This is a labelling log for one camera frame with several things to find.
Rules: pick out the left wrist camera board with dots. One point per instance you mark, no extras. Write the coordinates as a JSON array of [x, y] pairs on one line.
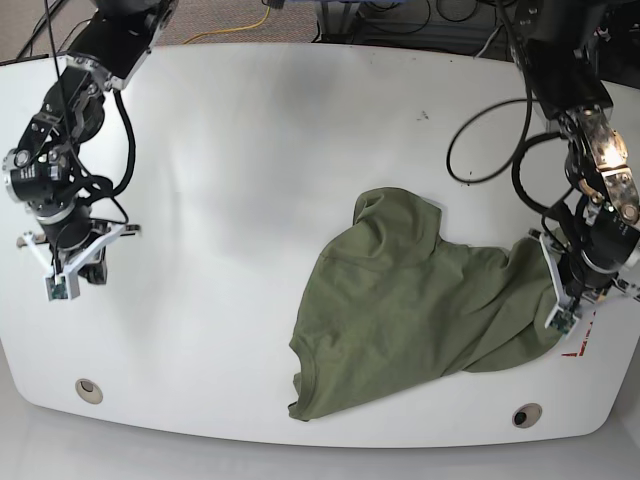
[[562, 319]]

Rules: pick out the left table cable grommet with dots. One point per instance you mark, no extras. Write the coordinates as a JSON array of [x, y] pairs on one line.
[[89, 391]]

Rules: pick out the right table cable grommet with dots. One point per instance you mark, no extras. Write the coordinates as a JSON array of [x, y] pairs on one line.
[[527, 415]]

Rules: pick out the table cable grommet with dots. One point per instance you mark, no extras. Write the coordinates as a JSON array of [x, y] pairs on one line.
[[89, 391], [527, 415]]

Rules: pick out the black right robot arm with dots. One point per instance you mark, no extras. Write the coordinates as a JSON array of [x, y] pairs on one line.
[[44, 172]]

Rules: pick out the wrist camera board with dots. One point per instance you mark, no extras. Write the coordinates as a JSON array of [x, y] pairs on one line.
[[562, 319], [56, 288]]

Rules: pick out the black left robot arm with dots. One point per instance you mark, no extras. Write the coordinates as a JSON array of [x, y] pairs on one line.
[[599, 238]]

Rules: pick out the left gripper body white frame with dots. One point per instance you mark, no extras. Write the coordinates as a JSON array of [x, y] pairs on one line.
[[572, 298]]

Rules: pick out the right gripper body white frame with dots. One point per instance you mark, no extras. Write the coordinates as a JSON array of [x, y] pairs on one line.
[[71, 261]]

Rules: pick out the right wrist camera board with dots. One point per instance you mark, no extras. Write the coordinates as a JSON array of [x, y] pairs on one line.
[[56, 288]]

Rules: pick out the red tape rectangle marking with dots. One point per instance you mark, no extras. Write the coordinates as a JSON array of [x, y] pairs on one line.
[[575, 344]]

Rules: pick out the olive green t-shirt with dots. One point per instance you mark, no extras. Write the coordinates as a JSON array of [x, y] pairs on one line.
[[390, 305]]

